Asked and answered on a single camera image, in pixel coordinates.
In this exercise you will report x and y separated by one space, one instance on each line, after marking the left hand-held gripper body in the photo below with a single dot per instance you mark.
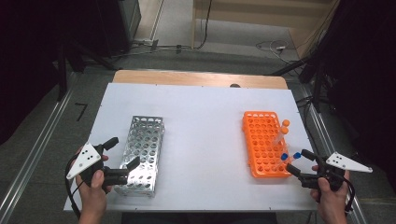
83 160

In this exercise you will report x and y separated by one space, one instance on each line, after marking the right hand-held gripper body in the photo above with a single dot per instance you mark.
342 163

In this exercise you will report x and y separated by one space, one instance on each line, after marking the silver metal tube rack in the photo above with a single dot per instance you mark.
144 140

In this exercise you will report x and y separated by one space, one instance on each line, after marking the orange capped clear tube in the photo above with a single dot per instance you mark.
285 123
284 130

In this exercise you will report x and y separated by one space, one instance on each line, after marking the orange plastic tube rack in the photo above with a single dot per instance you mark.
260 140

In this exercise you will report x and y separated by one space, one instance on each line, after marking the person's left hand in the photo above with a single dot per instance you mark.
93 193

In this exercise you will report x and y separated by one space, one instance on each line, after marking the person's right hand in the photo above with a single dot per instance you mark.
330 199

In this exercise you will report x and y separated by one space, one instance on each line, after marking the black upright stand leg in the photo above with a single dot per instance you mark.
317 90

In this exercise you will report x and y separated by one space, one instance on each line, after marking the white board sheet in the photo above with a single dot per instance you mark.
202 124

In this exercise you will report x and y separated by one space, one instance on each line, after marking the black slanted stand leg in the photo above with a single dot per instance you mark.
292 66
93 59

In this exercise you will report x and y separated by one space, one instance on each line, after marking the dark curtain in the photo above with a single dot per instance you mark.
364 77
28 62

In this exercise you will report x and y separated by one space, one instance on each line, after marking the wooden table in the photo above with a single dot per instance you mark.
199 77

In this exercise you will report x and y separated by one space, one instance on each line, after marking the black cabinet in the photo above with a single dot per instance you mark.
118 28

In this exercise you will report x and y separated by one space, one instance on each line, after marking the metal floor rail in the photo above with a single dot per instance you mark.
40 133
323 124

